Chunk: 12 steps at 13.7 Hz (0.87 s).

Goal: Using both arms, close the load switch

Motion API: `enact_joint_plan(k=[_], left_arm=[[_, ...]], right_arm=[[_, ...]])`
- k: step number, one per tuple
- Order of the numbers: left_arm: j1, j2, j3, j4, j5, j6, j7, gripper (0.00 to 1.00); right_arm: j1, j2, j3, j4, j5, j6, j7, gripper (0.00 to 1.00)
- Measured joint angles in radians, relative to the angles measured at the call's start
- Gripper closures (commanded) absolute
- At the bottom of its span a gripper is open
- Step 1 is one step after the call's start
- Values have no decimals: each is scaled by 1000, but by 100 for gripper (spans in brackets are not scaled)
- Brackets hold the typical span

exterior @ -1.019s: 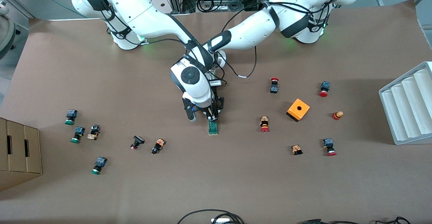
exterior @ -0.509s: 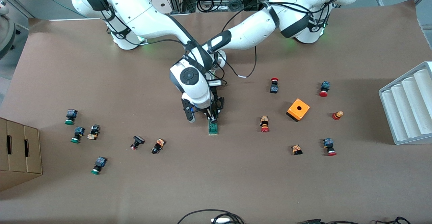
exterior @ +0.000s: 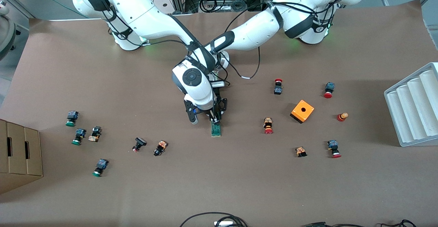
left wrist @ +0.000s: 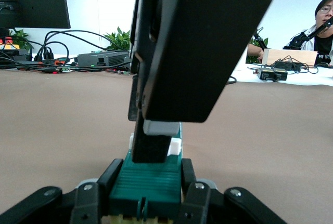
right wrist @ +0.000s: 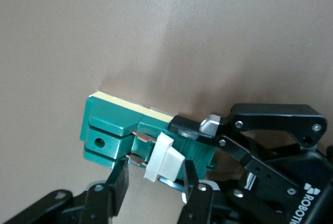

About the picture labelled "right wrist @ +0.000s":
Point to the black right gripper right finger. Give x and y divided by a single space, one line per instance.
203 205

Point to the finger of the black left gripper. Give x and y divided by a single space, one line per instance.
273 116
171 183

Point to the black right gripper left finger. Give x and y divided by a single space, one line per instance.
104 203

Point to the brown table mat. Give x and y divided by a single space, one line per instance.
130 26

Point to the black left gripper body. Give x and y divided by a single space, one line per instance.
320 182

